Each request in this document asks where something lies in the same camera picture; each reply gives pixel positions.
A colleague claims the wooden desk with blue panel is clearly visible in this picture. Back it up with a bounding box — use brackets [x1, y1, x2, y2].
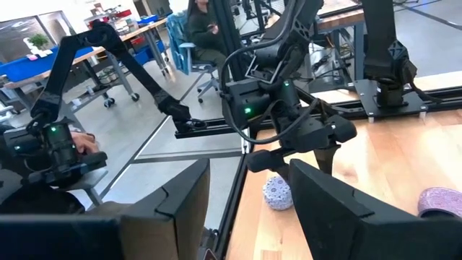
[0, 16, 170, 109]

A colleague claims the wooden work table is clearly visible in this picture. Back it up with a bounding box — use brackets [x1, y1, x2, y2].
[313, 0, 367, 82]

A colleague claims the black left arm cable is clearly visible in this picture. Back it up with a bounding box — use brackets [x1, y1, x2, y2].
[219, 34, 300, 105]

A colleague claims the white purple floral candle tin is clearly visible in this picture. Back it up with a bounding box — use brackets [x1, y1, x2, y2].
[262, 175, 294, 212]

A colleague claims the pink candle tin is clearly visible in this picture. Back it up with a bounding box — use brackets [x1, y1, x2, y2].
[417, 186, 462, 220]

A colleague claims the blue office chair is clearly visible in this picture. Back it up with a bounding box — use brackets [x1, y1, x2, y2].
[165, 12, 222, 105]

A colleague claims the person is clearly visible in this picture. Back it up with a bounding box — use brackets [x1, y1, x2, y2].
[186, 0, 232, 72]
[0, 121, 126, 217]

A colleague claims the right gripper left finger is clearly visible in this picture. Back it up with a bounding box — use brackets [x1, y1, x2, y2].
[0, 157, 212, 260]

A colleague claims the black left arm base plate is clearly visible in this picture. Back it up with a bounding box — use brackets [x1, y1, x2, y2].
[352, 77, 430, 119]

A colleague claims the black aluminium table frame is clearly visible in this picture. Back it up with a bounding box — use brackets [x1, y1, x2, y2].
[175, 84, 462, 260]

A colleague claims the black upright post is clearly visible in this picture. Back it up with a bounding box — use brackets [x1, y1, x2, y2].
[211, 0, 253, 82]

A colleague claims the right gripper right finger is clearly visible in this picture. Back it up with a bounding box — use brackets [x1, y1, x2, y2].
[288, 158, 462, 260]

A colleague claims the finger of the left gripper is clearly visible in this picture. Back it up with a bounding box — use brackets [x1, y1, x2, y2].
[313, 143, 342, 176]
[276, 164, 292, 181]

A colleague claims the small green desk plant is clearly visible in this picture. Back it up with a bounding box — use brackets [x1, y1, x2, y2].
[26, 32, 51, 51]

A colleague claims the person's hand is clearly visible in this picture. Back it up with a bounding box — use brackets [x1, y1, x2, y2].
[70, 131, 100, 155]

